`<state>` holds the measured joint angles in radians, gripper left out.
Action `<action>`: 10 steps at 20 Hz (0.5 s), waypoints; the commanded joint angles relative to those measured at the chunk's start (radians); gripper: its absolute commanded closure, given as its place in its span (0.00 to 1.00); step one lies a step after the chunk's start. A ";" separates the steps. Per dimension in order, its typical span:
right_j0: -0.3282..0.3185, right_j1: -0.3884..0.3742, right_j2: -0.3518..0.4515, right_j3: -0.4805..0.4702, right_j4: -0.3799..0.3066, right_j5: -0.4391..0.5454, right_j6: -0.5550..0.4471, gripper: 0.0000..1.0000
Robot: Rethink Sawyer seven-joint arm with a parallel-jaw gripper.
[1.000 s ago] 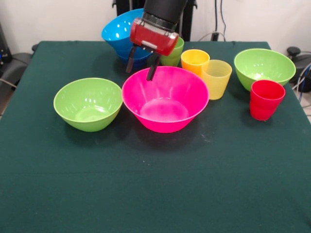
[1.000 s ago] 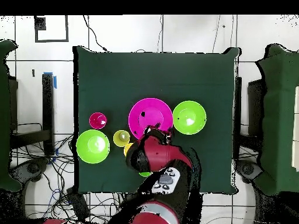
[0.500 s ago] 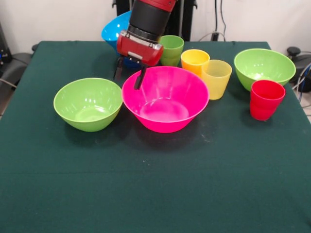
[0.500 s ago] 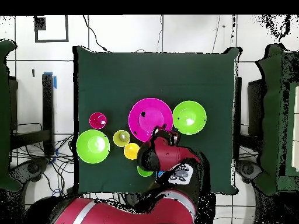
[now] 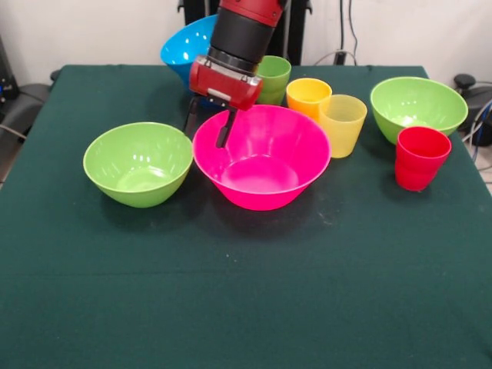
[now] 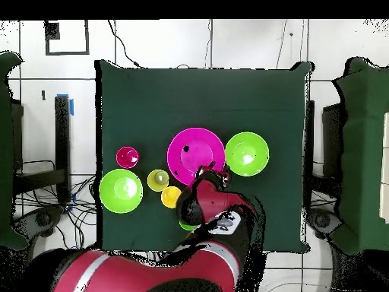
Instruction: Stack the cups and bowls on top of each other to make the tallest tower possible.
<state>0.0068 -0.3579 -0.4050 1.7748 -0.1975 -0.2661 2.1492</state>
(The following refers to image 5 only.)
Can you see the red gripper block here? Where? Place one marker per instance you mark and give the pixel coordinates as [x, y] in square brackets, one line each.
[223, 86]

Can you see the large pink plastic bowl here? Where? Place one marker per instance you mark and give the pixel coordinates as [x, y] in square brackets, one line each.
[269, 169]

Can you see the large blue plastic bowl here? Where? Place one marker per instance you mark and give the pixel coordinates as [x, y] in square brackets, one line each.
[184, 46]

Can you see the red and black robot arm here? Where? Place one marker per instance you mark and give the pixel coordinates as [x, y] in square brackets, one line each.
[246, 34]

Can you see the green plastic cup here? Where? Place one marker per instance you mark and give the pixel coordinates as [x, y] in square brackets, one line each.
[276, 77]

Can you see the green plastic bowl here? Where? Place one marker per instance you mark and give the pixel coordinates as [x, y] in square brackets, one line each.
[138, 169]
[419, 107]

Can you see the orange-yellow plastic cup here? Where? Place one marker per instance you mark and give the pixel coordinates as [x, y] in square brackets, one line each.
[305, 96]

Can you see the pale yellow translucent cup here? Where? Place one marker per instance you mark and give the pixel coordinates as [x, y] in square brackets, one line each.
[342, 130]

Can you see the dark green tablecloth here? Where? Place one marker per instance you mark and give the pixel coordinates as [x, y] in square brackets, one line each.
[246, 288]

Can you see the red plastic cup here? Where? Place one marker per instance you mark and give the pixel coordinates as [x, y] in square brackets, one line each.
[421, 165]

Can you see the grey pedestal foot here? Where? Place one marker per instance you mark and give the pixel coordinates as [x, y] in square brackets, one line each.
[27, 104]
[476, 96]

